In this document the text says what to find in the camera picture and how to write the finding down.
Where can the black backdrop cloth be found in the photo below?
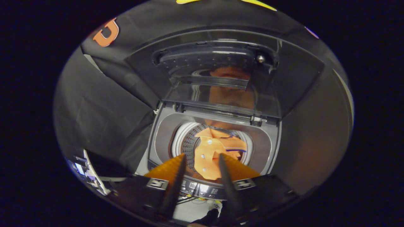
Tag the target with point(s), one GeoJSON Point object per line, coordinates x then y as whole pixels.
{"type": "Point", "coordinates": [101, 110]}

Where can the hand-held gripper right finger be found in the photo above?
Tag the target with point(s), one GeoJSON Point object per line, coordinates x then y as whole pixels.
{"type": "Point", "coordinates": [228, 189]}

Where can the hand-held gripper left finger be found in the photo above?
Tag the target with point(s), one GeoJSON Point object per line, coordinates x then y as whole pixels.
{"type": "Point", "coordinates": [175, 189]}

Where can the dark grey washing machine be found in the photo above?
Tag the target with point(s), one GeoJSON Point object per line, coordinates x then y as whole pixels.
{"type": "Point", "coordinates": [268, 148]}

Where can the white flat panel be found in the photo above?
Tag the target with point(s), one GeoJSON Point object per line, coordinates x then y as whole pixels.
{"type": "Point", "coordinates": [94, 175]}

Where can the orange polo shirt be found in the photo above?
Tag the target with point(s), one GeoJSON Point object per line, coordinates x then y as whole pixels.
{"type": "Point", "coordinates": [208, 151]}

